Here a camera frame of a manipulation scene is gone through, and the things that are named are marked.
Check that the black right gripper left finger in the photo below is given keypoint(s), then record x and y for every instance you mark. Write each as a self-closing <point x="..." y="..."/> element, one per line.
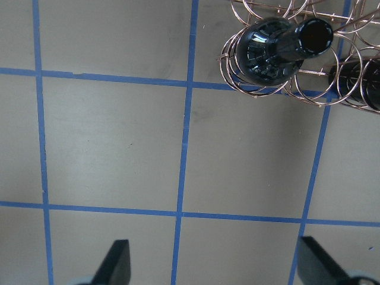
<point x="116" y="266"/>

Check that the copper wire wine basket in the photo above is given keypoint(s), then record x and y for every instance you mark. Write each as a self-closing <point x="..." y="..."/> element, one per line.
<point x="355" y="37"/>

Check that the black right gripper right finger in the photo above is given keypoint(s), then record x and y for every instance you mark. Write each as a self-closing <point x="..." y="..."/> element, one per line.
<point x="316" y="266"/>

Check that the dark wine bottle in basket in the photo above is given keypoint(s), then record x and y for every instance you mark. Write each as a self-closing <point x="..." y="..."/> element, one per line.
<point x="272" y="50"/>

